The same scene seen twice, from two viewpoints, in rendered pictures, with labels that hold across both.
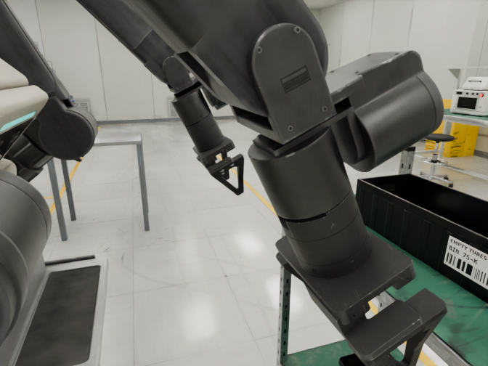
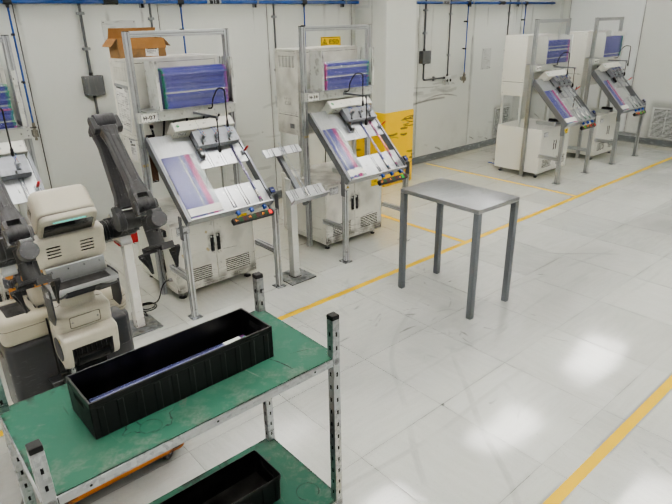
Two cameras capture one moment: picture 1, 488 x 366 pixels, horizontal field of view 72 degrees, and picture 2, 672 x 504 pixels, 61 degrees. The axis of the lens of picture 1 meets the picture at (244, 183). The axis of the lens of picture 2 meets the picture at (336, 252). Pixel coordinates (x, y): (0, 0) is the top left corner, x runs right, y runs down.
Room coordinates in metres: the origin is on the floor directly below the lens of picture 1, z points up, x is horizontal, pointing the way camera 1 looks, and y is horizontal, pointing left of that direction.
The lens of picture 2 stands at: (0.48, -1.98, 1.95)
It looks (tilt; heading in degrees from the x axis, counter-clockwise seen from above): 22 degrees down; 67
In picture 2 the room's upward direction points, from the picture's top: 1 degrees counter-clockwise
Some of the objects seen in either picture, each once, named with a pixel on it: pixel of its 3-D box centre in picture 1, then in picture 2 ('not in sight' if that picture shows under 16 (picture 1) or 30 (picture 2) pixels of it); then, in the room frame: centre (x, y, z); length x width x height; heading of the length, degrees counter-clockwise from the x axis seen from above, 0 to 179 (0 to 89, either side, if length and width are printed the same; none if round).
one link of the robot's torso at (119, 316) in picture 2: not in sight; (99, 339); (0.37, 0.40, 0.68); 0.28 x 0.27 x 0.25; 18
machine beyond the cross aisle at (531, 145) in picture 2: not in sight; (537, 98); (5.90, 3.91, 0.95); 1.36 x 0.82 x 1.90; 107
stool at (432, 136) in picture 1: (433, 159); not in sight; (4.03, -2.31, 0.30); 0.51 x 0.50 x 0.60; 153
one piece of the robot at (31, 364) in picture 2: not in sight; (68, 340); (0.23, 0.63, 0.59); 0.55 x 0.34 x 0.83; 18
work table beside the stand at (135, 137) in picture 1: (103, 183); (454, 244); (2.81, 1.23, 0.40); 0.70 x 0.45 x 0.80; 106
